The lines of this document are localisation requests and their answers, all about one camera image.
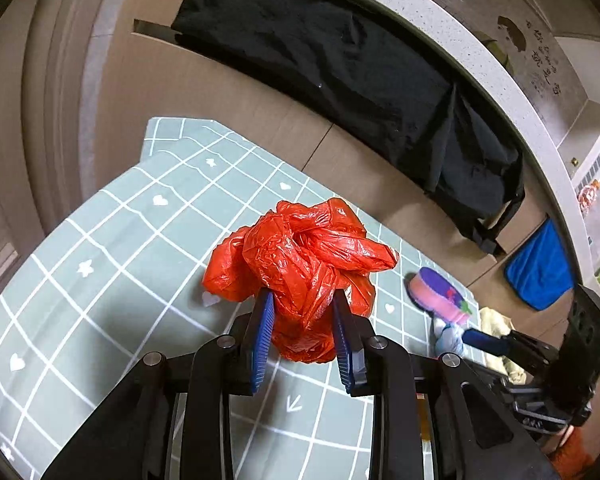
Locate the red and white ornament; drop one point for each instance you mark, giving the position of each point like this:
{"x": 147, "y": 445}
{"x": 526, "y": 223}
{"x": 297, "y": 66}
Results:
{"x": 587, "y": 197}

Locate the purple and pink sock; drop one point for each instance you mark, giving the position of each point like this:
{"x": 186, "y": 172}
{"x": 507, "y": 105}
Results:
{"x": 432, "y": 295}

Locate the black cloth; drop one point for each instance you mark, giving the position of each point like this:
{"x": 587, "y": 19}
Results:
{"x": 330, "y": 60}

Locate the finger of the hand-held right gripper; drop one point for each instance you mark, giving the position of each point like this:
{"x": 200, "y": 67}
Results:
{"x": 485, "y": 338}

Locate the brown cabinet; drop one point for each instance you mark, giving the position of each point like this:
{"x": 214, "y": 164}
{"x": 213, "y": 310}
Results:
{"x": 190, "y": 85}

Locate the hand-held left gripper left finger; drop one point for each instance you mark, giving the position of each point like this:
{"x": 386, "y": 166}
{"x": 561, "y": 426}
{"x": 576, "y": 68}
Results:
{"x": 262, "y": 340}

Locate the white and blue cloth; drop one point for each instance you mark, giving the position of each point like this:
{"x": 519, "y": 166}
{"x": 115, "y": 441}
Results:
{"x": 447, "y": 342}

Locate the cartoon wall sticker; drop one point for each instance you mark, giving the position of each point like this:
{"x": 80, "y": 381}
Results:
{"x": 511, "y": 32}

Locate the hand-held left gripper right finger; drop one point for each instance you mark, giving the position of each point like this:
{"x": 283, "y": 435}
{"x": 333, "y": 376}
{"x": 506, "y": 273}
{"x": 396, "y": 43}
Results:
{"x": 341, "y": 340}

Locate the beige cloth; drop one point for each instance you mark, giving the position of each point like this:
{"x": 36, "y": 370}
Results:
{"x": 495, "y": 320}

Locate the blue towel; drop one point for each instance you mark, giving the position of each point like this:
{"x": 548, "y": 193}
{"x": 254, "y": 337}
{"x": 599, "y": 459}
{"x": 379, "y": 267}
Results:
{"x": 540, "y": 275}

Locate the white appliance with vent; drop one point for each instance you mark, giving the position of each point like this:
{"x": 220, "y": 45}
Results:
{"x": 595, "y": 140}

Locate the red plastic bag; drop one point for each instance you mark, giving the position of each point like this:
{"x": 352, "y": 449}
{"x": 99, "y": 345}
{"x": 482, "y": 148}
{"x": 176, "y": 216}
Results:
{"x": 300, "y": 260}

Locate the grey checked tablecloth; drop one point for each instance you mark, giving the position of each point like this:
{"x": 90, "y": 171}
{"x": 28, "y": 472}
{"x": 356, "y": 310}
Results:
{"x": 105, "y": 260}

